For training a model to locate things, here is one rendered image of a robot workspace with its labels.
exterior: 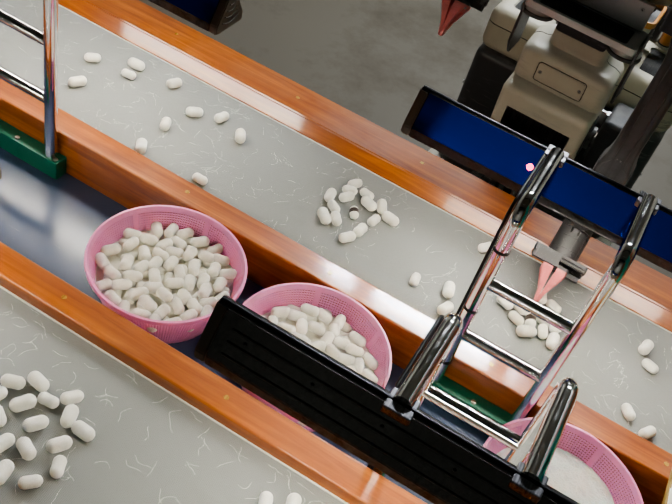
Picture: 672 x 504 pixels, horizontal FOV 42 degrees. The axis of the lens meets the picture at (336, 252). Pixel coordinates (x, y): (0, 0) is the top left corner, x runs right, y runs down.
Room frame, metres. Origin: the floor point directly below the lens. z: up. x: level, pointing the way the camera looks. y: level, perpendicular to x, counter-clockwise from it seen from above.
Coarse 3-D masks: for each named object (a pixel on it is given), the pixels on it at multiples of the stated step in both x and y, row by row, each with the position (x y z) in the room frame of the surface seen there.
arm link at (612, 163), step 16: (656, 80) 1.29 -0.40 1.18; (656, 96) 1.29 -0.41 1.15; (640, 112) 1.30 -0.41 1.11; (656, 112) 1.29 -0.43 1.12; (624, 128) 1.31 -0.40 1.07; (640, 128) 1.30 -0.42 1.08; (624, 144) 1.30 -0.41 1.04; (640, 144) 1.30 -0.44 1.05; (608, 160) 1.31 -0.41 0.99; (624, 160) 1.30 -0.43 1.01; (608, 176) 1.31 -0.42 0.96; (624, 176) 1.30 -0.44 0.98
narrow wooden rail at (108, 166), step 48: (0, 96) 1.23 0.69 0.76; (96, 144) 1.19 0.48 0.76; (144, 192) 1.14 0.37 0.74; (192, 192) 1.15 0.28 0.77; (240, 240) 1.08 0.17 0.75; (288, 240) 1.10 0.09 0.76; (336, 288) 1.03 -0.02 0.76; (480, 384) 0.95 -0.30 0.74; (528, 384) 0.96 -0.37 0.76; (624, 432) 0.92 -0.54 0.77
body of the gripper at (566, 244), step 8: (560, 232) 1.25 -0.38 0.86; (568, 232) 1.25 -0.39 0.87; (552, 240) 1.25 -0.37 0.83; (560, 240) 1.24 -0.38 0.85; (568, 240) 1.24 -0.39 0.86; (576, 240) 1.24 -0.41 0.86; (584, 240) 1.25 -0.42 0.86; (552, 248) 1.23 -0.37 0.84; (560, 248) 1.22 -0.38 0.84; (568, 248) 1.22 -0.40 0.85; (576, 248) 1.23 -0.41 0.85; (560, 256) 1.21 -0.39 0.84; (568, 256) 1.21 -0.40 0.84; (576, 256) 1.22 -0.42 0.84; (560, 264) 1.22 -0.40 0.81; (568, 264) 1.20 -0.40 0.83; (576, 264) 1.20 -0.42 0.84; (584, 272) 1.19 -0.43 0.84
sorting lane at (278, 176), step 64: (0, 0) 1.56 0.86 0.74; (0, 64) 1.35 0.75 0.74; (64, 64) 1.42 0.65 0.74; (128, 128) 1.29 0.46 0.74; (192, 128) 1.35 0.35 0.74; (256, 128) 1.41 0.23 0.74; (256, 192) 1.23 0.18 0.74; (320, 192) 1.29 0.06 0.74; (384, 192) 1.35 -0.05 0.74; (384, 256) 1.17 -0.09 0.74; (448, 256) 1.22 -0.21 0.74; (512, 256) 1.28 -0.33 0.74; (640, 320) 1.22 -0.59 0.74; (640, 384) 1.06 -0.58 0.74
